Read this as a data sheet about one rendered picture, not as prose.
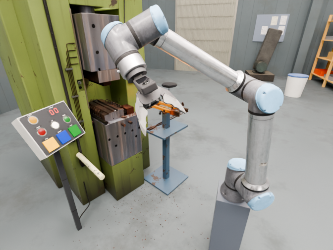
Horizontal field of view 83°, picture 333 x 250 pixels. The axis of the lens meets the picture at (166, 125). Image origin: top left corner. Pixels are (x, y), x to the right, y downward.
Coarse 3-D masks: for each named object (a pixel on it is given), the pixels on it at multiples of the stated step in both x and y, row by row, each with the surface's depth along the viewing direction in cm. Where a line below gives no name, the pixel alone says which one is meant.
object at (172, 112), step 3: (156, 105) 187; (156, 108) 185; (159, 108) 182; (162, 108) 180; (165, 108) 180; (168, 111) 175; (171, 111) 173; (174, 111) 170; (177, 111) 170; (171, 114) 174; (174, 114) 172; (177, 114) 169
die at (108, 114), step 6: (90, 102) 196; (96, 102) 193; (108, 102) 195; (96, 108) 183; (102, 108) 181; (108, 108) 179; (120, 108) 180; (96, 114) 179; (102, 114) 170; (108, 114) 170; (114, 114) 174; (120, 114) 179; (108, 120) 171
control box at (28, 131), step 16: (32, 112) 116; (48, 112) 124; (64, 112) 134; (16, 128) 112; (32, 128) 113; (48, 128) 121; (64, 128) 130; (80, 128) 140; (32, 144) 113; (64, 144) 126
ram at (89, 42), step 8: (72, 16) 140; (80, 16) 132; (88, 16) 133; (96, 16) 137; (104, 16) 141; (112, 16) 145; (80, 24) 135; (88, 24) 135; (96, 24) 139; (104, 24) 143; (80, 32) 139; (88, 32) 136; (96, 32) 140; (80, 40) 143; (88, 40) 138; (96, 40) 142; (80, 48) 147; (88, 48) 140; (96, 48) 144; (104, 48) 148; (80, 56) 152; (88, 56) 142; (96, 56) 146; (104, 56) 150; (88, 64) 146; (96, 64) 148; (104, 64) 152; (112, 64) 158
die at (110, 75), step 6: (84, 72) 168; (90, 72) 160; (96, 72) 152; (102, 72) 153; (108, 72) 157; (114, 72) 161; (90, 78) 163; (96, 78) 155; (102, 78) 155; (108, 78) 159; (114, 78) 163
